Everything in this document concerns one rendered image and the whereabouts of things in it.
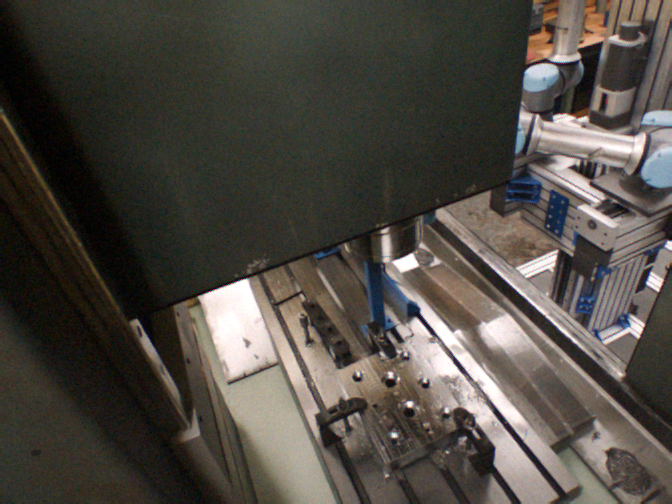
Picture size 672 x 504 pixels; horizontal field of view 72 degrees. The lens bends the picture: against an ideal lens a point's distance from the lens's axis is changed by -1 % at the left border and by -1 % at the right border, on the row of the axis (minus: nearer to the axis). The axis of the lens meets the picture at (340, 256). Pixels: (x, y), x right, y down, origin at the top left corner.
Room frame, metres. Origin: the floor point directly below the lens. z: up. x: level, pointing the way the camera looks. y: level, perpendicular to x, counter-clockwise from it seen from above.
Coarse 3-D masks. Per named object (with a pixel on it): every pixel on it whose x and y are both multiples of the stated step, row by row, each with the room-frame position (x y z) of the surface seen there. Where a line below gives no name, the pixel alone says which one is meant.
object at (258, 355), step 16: (224, 288) 1.44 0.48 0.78; (240, 288) 1.44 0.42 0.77; (208, 304) 1.38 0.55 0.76; (224, 304) 1.38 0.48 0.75; (240, 304) 1.38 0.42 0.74; (256, 304) 1.37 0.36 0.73; (208, 320) 1.32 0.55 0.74; (224, 320) 1.32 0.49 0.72; (240, 320) 1.31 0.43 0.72; (256, 320) 1.31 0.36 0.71; (224, 336) 1.26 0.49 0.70; (240, 336) 1.25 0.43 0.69; (256, 336) 1.25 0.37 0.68; (224, 352) 1.20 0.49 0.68; (240, 352) 1.19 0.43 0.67; (256, 352) 1.19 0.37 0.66; (272, 352) 1.19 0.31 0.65; (224, 368) 1.14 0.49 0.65; (240, 368) 1.14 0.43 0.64; (256, 368) 1.13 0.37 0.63; (256, 384) 1.07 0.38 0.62
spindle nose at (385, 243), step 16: (400, 224) 0.67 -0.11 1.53; (416, 224) 0.69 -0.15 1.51; (352, 240) 0.69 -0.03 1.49; (368, 240) 0.67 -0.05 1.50; (384, 240) 0.66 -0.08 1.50; (400, 240) 0.67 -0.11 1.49; (416, 240) 0.69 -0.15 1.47; (368, 256) 0.68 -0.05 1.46; (384, 256) 0.67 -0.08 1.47; (400, 256) 0.67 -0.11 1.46
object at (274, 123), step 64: (0, 0) 0.50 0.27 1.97; (64, 0) 0.52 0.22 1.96; (128, 0) 0.53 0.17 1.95; (192, 0) 0.55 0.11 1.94; (256, 0) 0.57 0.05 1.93; (320, 0) 0.59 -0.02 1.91; (384, 0) 0.62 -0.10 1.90; (448, 0) 0.64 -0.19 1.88; (512, 0) 0.67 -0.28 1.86; (0, 64) 0.49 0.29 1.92; (64, 64) 0.51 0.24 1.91; (128, 64) 0.53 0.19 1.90; (192, 64) 0.55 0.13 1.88; (256, 64) 0.57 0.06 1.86; (320, 64) 0.59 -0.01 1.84; (384, 64) 0.62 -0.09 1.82; (448, 64) 0.64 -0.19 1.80; (512, 64) 0.68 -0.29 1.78; (64, 128) 0.50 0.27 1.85; (128, 128) 0.52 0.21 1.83; (192, 128) 0.54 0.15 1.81; (256, 128) 0.56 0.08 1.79; (320, 128) 0.59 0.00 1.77; (384, 128) 0.61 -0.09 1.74; (448, 128) 0.65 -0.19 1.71; (512, 128) 0.68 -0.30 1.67; (128, 192) 0.51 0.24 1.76; (192, 192) 0.53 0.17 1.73; (256, 192) 0.55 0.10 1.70; (320, 192) 0.58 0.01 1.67; (384, 192) 0.61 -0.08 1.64; (448, 192) 0.65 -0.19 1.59; (128, 256) 0.50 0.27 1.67; (192, 256) 0.52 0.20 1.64; (256, 256) 0.55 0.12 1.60
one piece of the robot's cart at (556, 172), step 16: (544, 160) 1.55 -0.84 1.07; (560, 160) 1.54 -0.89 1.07; (576, 160) 1.52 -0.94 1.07; (544, 176) 1.47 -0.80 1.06; (560, 176) 1.43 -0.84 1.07; (576, 176) 1.41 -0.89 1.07; (544, 192) 1.45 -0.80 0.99; (560, 192) 1.38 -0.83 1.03; (576, 192) 1.32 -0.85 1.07; (592, 192) 1.30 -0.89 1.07; (528, 208) 1.52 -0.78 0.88; (544, 208) 1.44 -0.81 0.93; (528, 224) 1.50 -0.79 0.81; (560, 240) 1.34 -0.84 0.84
